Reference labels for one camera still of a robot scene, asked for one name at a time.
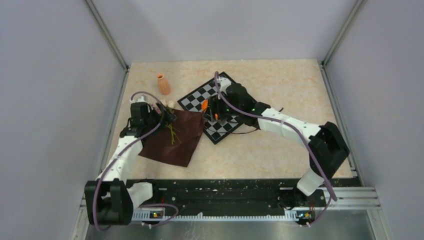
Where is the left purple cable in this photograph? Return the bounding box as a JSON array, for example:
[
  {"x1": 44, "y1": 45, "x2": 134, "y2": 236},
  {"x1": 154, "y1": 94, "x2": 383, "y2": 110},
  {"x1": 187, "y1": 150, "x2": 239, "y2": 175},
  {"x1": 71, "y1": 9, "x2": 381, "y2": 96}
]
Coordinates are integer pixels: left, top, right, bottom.
[{"x1": 92, "y1": 91, "x2": 180, "y2": 233}]

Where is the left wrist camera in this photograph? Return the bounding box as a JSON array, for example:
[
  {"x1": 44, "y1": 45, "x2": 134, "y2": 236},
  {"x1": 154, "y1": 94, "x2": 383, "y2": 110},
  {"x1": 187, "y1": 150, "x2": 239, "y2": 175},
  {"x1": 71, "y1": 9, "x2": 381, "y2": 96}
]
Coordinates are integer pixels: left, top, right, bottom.
[{"x1": 135, "y1": 94, "x2": 149, "y2": 104}]

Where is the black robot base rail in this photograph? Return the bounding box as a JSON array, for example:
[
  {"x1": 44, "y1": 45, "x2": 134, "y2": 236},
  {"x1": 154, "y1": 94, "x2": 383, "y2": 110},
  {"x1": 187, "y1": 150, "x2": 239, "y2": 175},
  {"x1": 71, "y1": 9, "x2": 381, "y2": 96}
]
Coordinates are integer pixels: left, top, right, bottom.
[{"x1": 97, "y1": 178, "x2": 363, "y2": 218}]

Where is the peach ribbed vase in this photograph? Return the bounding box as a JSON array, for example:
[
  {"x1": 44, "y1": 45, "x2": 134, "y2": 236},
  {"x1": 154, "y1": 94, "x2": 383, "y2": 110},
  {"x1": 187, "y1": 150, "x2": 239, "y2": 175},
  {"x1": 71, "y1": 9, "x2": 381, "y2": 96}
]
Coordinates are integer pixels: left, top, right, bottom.
[{"x1": 156, "y1": 73, "x2": 171, "y2": 95}]

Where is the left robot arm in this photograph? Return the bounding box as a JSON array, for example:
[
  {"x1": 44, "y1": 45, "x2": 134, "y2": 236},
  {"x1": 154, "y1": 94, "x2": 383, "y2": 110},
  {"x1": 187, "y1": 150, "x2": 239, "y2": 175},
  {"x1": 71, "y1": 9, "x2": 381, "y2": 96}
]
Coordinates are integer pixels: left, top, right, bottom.
[{"x1": 84, "y1": 101, "x2": 176, "y2": 231}]

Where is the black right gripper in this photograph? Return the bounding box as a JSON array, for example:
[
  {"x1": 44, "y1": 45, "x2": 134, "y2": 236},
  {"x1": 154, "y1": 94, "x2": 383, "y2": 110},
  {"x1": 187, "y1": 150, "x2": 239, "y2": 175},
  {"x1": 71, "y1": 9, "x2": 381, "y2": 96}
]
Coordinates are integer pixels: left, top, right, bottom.
[{"x1": 203, "y1": 91, "x2": 242, "y2": 123}]

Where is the brown ribbon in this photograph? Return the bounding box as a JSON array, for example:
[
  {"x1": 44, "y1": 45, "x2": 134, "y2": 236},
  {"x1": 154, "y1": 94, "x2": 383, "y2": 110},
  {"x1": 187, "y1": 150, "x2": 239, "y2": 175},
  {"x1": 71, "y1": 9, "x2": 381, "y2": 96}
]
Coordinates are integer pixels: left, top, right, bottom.
[{"x1": 230, "y1": 107, "x2": 284, "y2": 135}]

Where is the aluminium frame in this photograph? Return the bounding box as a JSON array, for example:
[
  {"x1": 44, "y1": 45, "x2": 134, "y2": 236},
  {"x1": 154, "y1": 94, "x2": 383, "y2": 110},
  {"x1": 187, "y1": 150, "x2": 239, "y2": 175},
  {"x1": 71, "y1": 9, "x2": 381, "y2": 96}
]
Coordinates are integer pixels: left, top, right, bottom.
[{"x1": 71, "y1": 0, "x2": 393, "y2": 240}]

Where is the maroon wrapping paper sheet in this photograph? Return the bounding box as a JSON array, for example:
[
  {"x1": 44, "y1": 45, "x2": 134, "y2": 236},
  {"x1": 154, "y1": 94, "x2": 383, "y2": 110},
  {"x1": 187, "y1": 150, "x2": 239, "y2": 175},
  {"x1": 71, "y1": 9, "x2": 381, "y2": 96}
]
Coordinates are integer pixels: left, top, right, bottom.
[{"x1": 139, "y1": 109, "x2": 206, "y2": 168}]

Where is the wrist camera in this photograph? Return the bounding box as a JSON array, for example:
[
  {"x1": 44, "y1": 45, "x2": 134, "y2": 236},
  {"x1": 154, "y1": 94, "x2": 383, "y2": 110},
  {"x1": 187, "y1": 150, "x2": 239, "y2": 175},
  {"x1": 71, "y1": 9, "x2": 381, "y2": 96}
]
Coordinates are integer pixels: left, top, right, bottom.
[
  {"x1": 217, "y1": 76, "x2": 232, "y2": 95},
  {"x1": 135, "y1": 94, "x2": 149, "y2": 104}
]

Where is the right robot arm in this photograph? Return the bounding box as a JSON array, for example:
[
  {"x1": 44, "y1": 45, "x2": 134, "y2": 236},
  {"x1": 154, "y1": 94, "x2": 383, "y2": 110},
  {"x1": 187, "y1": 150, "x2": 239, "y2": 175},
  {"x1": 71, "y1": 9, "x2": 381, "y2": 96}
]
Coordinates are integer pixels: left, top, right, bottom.
[{"x1": 201, "y1": 82, "x2": 350, "y2": 206}]

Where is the orange toy ring piece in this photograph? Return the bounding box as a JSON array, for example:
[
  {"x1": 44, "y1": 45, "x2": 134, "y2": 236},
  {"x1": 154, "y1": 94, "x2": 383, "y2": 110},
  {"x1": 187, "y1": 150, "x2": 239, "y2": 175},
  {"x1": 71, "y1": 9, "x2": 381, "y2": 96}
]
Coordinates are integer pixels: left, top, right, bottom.
[{"x1": 201, "y1": 98, "x2": 220, "y2": 121}]

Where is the black white chessboard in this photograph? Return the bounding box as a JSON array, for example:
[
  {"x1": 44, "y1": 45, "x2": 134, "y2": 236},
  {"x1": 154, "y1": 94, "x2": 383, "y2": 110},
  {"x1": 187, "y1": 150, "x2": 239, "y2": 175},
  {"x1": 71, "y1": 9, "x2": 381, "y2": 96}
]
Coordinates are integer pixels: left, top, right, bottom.
[{"x1": 177, "y1": 71, "x2": 265, "y2": 146}]

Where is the purple cable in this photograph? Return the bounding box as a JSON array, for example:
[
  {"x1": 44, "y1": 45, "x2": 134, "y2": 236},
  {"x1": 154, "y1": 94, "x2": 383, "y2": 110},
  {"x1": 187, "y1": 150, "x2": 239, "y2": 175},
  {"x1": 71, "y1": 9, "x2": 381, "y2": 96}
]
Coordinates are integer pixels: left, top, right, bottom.
[
  {"x1": 213, "y1": 71, "x2": 338, "y2": 228},
  {"x1": 92, "y1": 91, "x2": 180, "y2": 233}
]

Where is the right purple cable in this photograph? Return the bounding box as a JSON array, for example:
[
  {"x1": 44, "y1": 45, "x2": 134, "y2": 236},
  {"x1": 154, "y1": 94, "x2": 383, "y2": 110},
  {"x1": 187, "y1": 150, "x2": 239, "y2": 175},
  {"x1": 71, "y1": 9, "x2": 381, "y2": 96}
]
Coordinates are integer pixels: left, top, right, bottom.
[{"x1": 213, "y1": 71, "x2": 338, "y2": 228}]

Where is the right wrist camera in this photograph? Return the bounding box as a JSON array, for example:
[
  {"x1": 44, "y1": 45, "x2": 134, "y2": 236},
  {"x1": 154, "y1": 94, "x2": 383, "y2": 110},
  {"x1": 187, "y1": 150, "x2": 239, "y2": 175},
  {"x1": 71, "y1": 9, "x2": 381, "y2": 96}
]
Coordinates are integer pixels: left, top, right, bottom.
[{"x1": 217, "y1": 76, "x2": 232, "y2": 95}]

